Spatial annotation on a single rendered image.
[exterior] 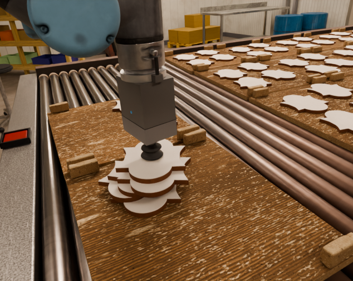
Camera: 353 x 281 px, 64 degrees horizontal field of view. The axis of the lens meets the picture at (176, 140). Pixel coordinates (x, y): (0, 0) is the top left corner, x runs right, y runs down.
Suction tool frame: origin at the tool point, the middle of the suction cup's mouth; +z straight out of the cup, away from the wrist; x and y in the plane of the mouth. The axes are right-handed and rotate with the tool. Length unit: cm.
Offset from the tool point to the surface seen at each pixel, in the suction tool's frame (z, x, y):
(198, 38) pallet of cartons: 77, -442, 512
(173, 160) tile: 0.4, -2.1, -4.1
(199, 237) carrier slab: 5.9, 2.8, -17.0
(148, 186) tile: 1.5, 4.8, -6.5
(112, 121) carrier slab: 5.9, -5.8, 32.9
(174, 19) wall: 39, -450, 620
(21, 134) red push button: 6.6, 17.2, 44.5
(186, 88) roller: 8, -45, 48
